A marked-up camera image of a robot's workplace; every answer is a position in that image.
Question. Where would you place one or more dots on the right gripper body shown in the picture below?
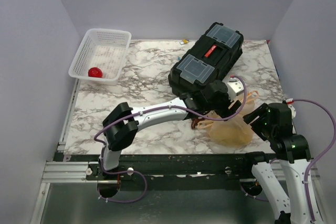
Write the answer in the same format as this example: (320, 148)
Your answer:
(260, 125)

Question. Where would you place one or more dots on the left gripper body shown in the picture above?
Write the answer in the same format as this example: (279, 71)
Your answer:
(221, 107)

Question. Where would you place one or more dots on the translucent orange plastic bag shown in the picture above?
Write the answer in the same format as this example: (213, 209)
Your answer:
(234, 132)

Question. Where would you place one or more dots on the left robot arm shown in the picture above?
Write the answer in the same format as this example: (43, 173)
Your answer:
(124, 122)

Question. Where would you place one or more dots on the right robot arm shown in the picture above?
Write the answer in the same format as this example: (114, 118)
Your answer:
(297, 204)

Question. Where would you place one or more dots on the red fake fruit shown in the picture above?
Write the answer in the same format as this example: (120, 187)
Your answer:
(95, 72)

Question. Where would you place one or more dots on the black plastic toolbox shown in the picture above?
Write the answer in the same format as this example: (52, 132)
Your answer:
(211, 58)

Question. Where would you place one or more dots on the small yellow object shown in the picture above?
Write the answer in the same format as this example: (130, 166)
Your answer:
(184, 41)

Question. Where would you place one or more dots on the black base bar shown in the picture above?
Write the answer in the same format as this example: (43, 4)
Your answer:
(170, 172)

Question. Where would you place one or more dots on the white plastic basket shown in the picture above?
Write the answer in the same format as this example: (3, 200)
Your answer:
(102, 48)

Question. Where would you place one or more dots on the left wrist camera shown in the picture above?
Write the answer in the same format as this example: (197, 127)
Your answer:
(235, 88)

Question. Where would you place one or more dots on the aluminium frame rail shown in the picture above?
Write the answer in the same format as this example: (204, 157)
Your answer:
(66, 172)

